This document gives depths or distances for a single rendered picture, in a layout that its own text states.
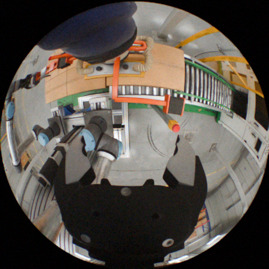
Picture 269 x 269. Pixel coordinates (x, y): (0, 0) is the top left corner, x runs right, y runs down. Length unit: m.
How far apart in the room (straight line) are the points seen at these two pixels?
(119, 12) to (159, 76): 0.62
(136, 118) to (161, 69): 1.21
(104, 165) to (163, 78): 0.68
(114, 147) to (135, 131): 1.37
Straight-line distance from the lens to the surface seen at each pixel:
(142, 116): 1.73
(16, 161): 0.71
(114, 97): 0.39
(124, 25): 0.23
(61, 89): 1.51
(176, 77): 0.77
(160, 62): 0.75
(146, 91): 1.10
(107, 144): 0.50
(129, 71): 0.50
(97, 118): 0.63
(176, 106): 0.41
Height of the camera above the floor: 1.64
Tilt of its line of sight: 60 degrees down
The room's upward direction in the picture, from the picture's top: 178 degrees clockwise
